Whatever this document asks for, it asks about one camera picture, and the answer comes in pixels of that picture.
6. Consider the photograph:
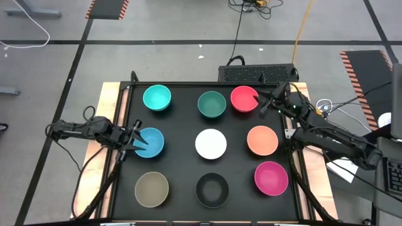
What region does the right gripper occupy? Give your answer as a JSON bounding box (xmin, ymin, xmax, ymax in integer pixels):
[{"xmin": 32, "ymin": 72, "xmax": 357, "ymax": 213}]
[{"xmin": 256, "ymin": 82, "xmax": 295, "ymax": 116}]

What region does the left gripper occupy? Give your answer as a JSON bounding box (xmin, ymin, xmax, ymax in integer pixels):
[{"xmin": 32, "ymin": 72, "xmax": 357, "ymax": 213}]
[{"xmin": 106, "ymin": 118, "xmax": 149, "ymax": 161}]

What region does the blue bowl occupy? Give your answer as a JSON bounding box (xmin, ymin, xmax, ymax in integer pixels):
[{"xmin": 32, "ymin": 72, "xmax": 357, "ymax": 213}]
[{"xmin": 133, "ymin": 127, "xmax": 165, "ymax": 159}]

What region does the orange bowl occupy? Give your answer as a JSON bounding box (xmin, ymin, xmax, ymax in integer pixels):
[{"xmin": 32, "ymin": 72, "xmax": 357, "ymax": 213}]
[{"xmin": 247, "ymin": 125, "xmax": 279, "ymax": 156}]

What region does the tan bowl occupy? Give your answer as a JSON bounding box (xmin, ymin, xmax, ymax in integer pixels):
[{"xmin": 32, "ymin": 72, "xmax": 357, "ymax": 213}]
[{"xmin": 134, "ymin": 171, "xmax": 170, "ymax": 208}]

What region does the turquoise bowl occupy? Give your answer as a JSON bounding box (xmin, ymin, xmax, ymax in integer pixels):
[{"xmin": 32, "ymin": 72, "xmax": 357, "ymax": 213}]
[{"xmin": 143, "ymin": 84, "xmax": 172, "ymax": 112}]

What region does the dark green bowl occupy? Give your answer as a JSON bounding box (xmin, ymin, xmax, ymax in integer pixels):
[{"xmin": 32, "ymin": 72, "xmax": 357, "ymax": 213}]
[{"xmin": 197, "ymin": 90, "xmax": 227, "ymax": 119}]

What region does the white bowl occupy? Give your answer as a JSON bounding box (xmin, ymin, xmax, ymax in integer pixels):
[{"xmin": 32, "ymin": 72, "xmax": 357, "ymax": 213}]
[{"xmin": 195, "ymin": 128, "xmax": 227, "ymax": 160}]

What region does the magenta bowl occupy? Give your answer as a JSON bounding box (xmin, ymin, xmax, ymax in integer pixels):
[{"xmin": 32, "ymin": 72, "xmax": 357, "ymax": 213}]
[{"xmin": 254, "ymin": 161, "xmax": 289, "ymax": 196}]

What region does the black bowl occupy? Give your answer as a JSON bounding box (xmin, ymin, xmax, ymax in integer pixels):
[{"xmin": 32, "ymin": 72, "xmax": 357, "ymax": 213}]
[{"xmin": 195, "ymin": 173, "xmax": 230, "ymax": 209}]

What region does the black computer case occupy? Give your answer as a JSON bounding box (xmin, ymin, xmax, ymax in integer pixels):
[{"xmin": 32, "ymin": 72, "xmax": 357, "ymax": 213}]
[{"xmin": 218, "ymin": 63, "xmax": 300, "ymax": 83}]

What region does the light wooden board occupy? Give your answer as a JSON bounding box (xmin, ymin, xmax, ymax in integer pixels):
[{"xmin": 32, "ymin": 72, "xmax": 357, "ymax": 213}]
[
  {"xmin": 70, "ymin": 82, "xmax": 129, "ymax": 220},
  {"xmin": 282, "ymin": 82, "xmax": 339, "ymax": 220}
]

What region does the white paper sheet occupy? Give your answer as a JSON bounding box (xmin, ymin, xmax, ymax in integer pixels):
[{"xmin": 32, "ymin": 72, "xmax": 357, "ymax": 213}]
[{"xmin": 326, "ymin": 156, "xmax": 359, "ymax": 184}]

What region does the black hazard-striped floor mat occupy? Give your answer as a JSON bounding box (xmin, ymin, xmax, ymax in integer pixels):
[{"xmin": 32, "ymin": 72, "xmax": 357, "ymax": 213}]
[
  {"xmin": 339, "ymin": 50, "xmax": 394, "ymax": 132},
  {"xmin": 85, "ymin": 0, "xmax": 130, "ymax": 21}
]

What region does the black desk beam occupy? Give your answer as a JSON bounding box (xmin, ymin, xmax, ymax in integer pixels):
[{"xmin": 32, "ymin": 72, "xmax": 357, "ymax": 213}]
[{"xmin": 362, "ymin": 124, "xmax": 393, "ymax": 141}]

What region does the white round cup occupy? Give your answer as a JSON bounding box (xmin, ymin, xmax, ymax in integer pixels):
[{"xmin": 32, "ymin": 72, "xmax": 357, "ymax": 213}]
[{"xmin": 378, "ymin": 112, "xmax": 393, "ymax": 129}]

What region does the grey monitor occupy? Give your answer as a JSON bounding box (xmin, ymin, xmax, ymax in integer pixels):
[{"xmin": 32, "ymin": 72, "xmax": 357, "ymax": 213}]
[{"xmin": 391, "ymin": 62, "xmax": 402, "ymax": 141}]

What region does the grey metal foot bar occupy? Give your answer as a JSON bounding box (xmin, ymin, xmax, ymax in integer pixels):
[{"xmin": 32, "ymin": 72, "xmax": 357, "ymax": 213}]
[{"xmin": 0, "ymin": 86, "xmax": 21, "ymax": 96}]

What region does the black keyboard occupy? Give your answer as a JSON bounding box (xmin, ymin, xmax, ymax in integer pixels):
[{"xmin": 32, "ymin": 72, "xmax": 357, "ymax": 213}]
[{"xmin": 382, "ymin": 156, "xmax": 402, "ymax": 196}]

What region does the grey desk top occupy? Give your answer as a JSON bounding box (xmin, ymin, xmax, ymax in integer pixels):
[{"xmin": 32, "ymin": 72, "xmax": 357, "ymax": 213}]
[{"xmin": 373, "ymin": 136, "xmax": 402, "ymax": 220}]

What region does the grey desk foot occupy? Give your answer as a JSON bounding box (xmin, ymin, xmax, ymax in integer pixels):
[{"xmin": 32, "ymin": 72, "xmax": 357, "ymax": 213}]
[{"xmin": 3, "ymin": 0, "xmax": 62, "ymax": 18}]

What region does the white coiled cable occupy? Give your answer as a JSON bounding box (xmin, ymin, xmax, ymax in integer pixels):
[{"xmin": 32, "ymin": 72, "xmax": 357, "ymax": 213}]
[{"xmin": 315, "ymin": 98, "xmax": 334, "ymax": 114}]

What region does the black table frame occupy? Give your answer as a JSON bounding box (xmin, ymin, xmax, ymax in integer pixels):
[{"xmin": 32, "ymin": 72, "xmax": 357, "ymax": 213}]
[{"xmin": 106, "ymin": 70, "xmax": 307, "ymax": 224}]

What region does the black power cable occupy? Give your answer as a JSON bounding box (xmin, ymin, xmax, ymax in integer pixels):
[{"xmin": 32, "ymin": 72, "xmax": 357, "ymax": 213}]
[{"xmin": 230, "ymin": 6, "xmax": 246, "ymax": 67}]

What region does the yellow floor cable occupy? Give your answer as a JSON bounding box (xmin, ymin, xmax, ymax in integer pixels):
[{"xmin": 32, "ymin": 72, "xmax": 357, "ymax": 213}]
[{"xmin": 291, "ymin": 0, "xmax": 314, "ymax": 65}]

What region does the black hanging arm cable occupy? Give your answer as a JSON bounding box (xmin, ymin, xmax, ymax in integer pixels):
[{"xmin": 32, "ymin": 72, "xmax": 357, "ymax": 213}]
[{"xmin": 71, "ymin": 144, "xmax": 106, "ymax": 220}]

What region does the thin black desk cable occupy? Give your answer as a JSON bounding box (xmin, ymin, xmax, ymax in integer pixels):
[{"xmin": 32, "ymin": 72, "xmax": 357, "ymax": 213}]
[{"xmin": 326, "ymin": 81, "xmax": 393, "ymax": 112}]

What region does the tangled black cable bundle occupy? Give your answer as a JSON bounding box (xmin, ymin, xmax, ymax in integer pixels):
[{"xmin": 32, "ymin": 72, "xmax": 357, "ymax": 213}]
[{"xmin": 228, "ymin": 0, "xmax": 285, "ymax": 20}]

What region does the white floor cable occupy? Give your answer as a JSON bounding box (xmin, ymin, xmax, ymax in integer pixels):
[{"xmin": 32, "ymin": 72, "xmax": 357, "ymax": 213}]
[{"xmin": 0, "ymin": 0, "xmax": 51, "ymax": 50}]

